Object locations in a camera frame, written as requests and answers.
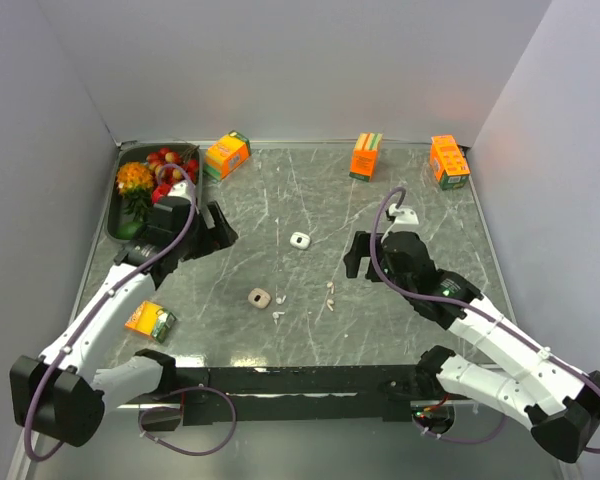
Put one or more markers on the orange box front left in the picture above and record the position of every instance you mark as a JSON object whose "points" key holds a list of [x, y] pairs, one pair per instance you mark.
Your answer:
{"points": [[152, 321]]}

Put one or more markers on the green avocado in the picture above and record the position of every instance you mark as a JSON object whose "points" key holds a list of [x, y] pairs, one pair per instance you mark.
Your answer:
{"points": [[127, 230]]}

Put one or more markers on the orange sponge pack back middle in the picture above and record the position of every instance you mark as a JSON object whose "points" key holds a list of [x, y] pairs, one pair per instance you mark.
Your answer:
{"points": [[365, 155]]}

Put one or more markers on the orange yellow flower pineapple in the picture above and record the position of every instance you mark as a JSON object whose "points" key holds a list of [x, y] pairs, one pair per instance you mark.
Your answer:
{"points": [[135, 184]]}

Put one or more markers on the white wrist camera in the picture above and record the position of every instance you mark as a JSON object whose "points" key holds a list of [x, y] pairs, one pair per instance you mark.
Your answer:
{"points": [[182, 189], [402, 219]]}

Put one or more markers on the beige earbud charging case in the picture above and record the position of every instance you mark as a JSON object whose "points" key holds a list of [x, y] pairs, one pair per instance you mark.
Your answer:
{"points": [[259, 298]]}

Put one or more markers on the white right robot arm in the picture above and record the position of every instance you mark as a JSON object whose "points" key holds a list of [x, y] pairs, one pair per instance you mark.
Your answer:
{"points": [[558, 403]]}

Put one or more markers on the dark grey fruit tray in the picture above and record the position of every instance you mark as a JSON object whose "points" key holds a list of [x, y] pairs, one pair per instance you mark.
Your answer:
{"points": [[137, 152]]}

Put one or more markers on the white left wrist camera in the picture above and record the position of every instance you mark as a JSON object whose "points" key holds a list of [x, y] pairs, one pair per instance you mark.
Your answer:
{"points": [[182, 189]]}

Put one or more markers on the orange sponge pack back left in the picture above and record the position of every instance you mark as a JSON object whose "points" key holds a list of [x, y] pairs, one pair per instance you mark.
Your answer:
{"points": [[226, 155]]}

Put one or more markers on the orange box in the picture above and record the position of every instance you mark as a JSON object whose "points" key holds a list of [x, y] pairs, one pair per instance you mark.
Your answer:
{"points": [[448, 163], [152, 321]]}

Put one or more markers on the orange sponge pack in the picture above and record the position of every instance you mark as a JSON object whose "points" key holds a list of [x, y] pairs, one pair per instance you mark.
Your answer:
{"points": [[365, 155], [226, 155]]}

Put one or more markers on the white earbud charging case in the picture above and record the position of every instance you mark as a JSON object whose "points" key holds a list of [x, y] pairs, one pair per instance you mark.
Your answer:
{"points": [[300, 240]]}

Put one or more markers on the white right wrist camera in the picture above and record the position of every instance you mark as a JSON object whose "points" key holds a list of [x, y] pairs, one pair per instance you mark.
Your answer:
{"points": [[402, 219]]}

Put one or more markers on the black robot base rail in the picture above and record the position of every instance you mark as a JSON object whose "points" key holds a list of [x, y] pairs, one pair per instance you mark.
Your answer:
{"points": [[385, 392]]}

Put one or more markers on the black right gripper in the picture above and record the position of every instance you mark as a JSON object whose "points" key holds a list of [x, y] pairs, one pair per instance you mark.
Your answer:
{"points": [[360, 248]]}

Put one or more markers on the orange box back right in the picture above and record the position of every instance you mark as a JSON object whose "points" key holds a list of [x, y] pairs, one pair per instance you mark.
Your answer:
{"points": [[448, 163]]}

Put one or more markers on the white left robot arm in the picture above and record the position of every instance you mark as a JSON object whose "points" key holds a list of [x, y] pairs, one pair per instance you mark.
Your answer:
{"points": [[63, 393]]}

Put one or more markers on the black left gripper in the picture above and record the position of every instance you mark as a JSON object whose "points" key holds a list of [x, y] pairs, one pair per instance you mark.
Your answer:
{"points": [[218, 237]]}

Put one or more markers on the red apple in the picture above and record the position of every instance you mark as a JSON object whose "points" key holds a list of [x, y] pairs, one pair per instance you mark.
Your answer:
{"points": [[160, 191]]}

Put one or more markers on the red yellow lychee bunch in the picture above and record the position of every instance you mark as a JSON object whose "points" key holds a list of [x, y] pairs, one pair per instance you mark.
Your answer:
{"points": [[188, 158]]}

